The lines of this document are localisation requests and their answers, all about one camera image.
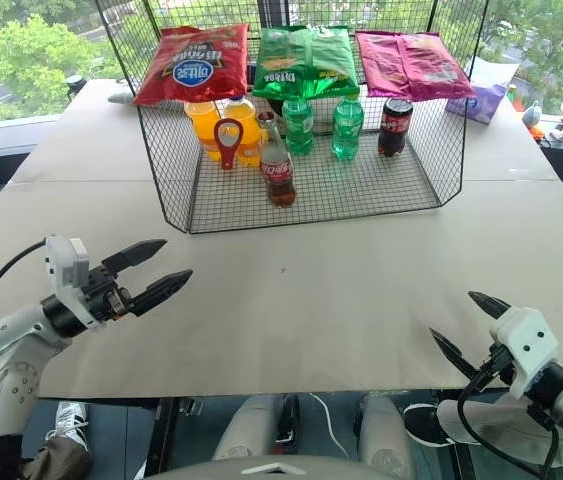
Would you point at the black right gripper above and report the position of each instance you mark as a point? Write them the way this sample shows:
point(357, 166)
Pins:
point(498, 367)

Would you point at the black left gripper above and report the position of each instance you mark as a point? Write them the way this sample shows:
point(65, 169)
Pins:
point(106, 297)

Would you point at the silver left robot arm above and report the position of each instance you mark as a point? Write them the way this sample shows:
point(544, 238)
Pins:
point(6, 345)

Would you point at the red bottle opener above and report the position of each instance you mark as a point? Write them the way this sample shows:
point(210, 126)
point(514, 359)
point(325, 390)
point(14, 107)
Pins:
point(227, 155)

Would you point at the orange soda plastic bottle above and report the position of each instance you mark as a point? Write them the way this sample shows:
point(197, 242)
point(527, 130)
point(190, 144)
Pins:
point(198, 120)
point(246, 117)

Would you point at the glass cola bottle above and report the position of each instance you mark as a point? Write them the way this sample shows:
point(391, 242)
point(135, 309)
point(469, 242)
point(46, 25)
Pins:
point(277, 170)

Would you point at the green soda plastic bottle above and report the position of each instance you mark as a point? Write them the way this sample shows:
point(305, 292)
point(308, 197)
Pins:
point(347, 130)
point(298, 130)

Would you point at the plastic cola bottle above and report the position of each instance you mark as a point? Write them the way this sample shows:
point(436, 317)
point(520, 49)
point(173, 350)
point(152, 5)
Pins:
point(393, 130)

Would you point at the light grey trouser leg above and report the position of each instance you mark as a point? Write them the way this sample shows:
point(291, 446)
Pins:
point(501, 425)

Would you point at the black and white sneaker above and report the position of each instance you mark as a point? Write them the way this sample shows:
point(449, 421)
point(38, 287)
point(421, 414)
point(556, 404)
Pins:
point(426, 425)

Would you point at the silver robot right leg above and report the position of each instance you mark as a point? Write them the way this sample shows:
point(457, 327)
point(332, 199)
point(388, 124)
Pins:
point(383, 430)

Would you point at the silver robot leg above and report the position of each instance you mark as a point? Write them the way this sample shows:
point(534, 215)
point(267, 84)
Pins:
point(383, 430)
point(246, 425)

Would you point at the small white grey object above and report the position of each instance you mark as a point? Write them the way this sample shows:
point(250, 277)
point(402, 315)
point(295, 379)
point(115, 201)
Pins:
point(121, 97)

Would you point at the silver robot left leg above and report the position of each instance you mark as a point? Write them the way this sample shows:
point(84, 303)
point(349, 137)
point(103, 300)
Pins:
point(246, 425)

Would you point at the small black cylinder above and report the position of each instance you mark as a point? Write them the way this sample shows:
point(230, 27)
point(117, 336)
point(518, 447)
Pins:
point(75, 84)

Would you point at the brown trouser leg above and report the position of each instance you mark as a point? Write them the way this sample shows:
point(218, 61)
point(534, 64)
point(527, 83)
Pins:
point(56, 457)

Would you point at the red chips bag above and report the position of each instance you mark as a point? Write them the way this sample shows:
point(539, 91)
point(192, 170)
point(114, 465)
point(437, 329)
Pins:
point(191, 65)

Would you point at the grey plush toy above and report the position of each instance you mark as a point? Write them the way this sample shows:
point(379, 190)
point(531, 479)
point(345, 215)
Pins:
point(532, 116)

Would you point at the purple tissue box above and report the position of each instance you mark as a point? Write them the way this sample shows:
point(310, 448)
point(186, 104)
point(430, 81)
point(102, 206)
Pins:
point(481, 102)

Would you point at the grey robot chest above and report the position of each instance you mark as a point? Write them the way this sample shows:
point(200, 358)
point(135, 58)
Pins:
point(276, 470)

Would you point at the white tissue sheet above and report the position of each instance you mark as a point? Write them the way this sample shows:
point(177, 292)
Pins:
point(496, 72)

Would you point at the green chips bag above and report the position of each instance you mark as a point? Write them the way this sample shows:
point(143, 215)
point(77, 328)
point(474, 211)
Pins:
point(306, 60)

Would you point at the magenta chips bag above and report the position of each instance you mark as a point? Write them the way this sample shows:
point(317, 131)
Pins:
point(411, 65)

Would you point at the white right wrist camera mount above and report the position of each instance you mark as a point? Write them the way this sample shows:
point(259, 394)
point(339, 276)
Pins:
point(526, 335)

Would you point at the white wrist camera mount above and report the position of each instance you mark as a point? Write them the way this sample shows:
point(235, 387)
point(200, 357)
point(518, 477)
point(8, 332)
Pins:
point(68, 265)
point(526, 335)

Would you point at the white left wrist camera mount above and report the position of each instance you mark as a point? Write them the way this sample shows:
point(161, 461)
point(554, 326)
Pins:
point(68, 265)

